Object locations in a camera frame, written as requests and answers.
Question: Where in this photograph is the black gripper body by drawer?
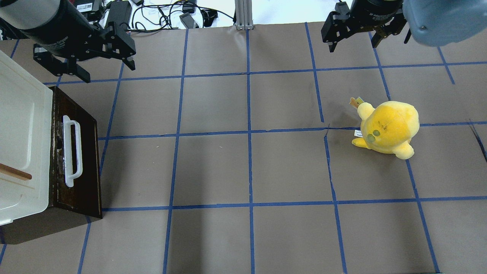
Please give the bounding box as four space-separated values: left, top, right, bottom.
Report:
33 22 115 76

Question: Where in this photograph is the black gripper body by toy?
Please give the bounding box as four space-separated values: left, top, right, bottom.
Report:
347 0 404 35

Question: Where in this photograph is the grey robot arm by toy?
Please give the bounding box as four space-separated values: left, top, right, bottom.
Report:
321 0 487 52

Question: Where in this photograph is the grey robot arm by drawer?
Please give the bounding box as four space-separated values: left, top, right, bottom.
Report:
1 0 136 83

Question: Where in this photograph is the cream plastic drawer cabinet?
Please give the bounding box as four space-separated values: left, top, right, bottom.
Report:
0 53 53 225

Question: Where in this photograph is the yellow plush toy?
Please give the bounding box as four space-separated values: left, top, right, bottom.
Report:
350 97 420 160

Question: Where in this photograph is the wooden stick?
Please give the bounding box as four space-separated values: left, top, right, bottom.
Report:
0 163 32 181

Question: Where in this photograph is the aluminium frame post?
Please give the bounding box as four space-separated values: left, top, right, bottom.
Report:
234 0 254 31

